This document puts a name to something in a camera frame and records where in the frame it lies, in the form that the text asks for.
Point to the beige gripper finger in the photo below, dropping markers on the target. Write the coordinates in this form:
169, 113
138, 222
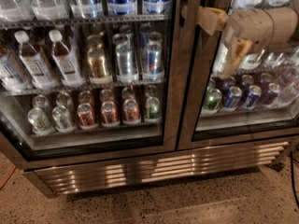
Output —
211, 19
237, 50

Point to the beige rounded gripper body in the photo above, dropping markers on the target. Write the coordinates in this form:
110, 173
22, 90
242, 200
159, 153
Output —
249, 28

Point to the glass fridge door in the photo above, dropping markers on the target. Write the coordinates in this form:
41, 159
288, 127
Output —
275, 116
90, 26

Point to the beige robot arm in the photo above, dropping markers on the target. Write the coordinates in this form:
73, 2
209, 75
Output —
285, 20

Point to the steel fridge vent grille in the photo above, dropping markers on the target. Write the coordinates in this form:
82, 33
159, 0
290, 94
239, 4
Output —
93, 176

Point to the blue can right compartment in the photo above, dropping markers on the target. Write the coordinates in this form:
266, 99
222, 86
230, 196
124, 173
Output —
231, 99

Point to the green can right compartment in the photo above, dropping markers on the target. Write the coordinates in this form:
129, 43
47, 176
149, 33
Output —
212, 101

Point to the blue silver energy can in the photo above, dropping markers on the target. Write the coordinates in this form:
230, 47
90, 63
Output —
153, 67

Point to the silver drink can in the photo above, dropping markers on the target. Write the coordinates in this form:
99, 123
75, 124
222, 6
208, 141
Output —
125, 62

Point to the green soda can left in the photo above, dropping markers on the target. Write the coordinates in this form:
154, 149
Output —
152, 109

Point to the red soda can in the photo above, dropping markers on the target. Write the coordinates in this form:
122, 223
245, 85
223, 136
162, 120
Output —
131, 113
87, 119
109, 114

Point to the gold drink can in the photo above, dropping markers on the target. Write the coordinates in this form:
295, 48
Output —
99, 66

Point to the tea bottle white cap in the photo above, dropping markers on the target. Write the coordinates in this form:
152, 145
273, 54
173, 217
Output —
66, 59
36, 62

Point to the clear water bottle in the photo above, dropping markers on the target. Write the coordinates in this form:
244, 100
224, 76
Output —
50, 9

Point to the silver soda can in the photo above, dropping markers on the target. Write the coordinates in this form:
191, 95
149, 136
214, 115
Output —
64, 121

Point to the white green soda can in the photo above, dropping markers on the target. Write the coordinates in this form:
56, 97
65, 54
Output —
40, 121

